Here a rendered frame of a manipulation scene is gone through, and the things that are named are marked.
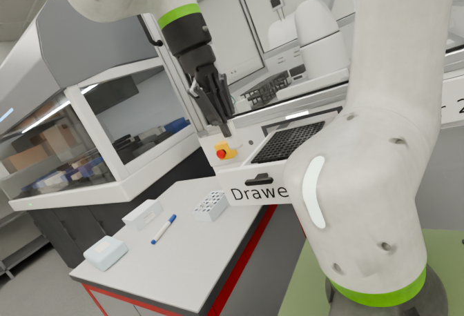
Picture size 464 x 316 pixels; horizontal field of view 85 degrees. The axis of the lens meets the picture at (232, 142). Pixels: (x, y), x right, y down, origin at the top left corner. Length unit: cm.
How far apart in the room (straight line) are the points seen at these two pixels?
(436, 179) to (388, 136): 66
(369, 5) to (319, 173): 21
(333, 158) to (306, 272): 28
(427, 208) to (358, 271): 71
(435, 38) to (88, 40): 129
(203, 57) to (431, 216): 85
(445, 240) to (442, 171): 45
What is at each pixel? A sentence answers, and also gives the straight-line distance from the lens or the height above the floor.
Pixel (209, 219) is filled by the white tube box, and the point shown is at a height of 77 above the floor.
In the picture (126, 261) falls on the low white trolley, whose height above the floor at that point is 76.
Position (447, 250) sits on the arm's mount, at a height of 80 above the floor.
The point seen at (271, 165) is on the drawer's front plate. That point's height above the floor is 93.
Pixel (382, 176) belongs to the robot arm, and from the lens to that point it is 27.
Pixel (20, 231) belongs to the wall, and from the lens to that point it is 464.
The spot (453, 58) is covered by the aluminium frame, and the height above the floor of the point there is 97.
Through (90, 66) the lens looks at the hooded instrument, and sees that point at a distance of 135.
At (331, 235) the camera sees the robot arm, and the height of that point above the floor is 97.
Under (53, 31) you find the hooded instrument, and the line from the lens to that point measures 135.
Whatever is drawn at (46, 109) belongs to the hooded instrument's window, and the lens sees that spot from 148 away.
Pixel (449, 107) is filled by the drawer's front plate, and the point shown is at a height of 86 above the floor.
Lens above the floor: 116
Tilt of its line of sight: 15 degrees down
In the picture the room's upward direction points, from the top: 24 degrees counter-clockwise
